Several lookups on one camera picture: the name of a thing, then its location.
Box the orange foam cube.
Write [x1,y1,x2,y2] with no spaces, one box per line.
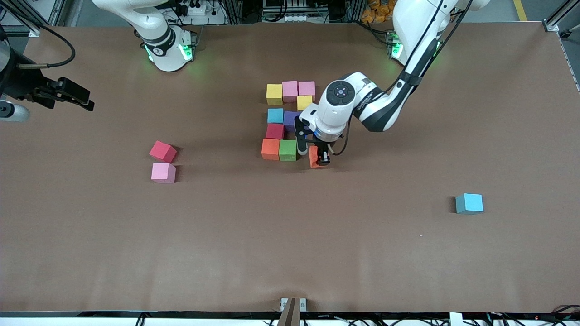
[261,139,280,161]
[309,145,328,169]

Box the green foam cube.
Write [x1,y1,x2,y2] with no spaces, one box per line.
[279,139,298,162]

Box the brown table cover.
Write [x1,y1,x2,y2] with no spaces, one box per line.
[0,22,580,314]

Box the white power strip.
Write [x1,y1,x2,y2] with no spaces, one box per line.
[264,13,309,23]
[179,0,207,16]

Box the pile of orange items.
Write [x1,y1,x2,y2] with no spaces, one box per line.
[362,0,397,24]

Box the aluminium frame profile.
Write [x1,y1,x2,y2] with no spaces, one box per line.
[544,0,580,32]
[0,0,68,38]

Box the front camera mount bracket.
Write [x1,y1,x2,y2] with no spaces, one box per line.
[280,297,307,326]

